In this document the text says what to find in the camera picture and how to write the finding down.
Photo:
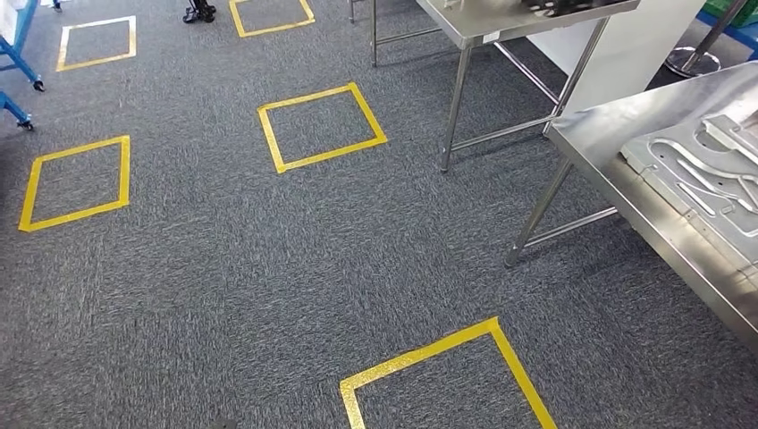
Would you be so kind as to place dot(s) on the stainless steel workbench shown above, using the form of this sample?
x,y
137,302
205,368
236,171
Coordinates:
x,y
604,130

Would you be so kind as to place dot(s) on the blue wheeled shelf cart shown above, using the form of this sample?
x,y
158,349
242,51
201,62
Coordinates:
x,y
18,57

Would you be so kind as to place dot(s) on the yellow floor tape square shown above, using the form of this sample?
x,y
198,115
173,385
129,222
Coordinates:
x,y
414,357

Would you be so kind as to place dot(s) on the stainless steel side table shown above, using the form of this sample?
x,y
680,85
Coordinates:
x,y
474,21

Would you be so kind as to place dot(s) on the black wheeled stand base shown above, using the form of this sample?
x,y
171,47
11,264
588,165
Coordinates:
x,y
201,13

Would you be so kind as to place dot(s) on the black parts on side table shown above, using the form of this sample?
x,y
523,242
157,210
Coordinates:
x,y
562,7

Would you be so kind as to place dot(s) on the white partition panel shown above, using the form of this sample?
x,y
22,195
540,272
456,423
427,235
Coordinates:
x,y
639,53

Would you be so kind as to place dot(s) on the grey machined metal plate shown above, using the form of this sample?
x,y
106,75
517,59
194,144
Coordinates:
x,y
710,225

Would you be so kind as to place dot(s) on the black pole with chrome base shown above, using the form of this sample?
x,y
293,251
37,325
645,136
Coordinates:
x,y
693,62

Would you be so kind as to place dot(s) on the blue platform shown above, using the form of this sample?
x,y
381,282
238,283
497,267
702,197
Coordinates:
x,y
740,34

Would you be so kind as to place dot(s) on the white plastic crate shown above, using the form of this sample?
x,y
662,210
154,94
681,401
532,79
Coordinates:
x,y
7,21

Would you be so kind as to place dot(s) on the green plastic crate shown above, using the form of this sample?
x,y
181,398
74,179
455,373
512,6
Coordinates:
x,y
749,12

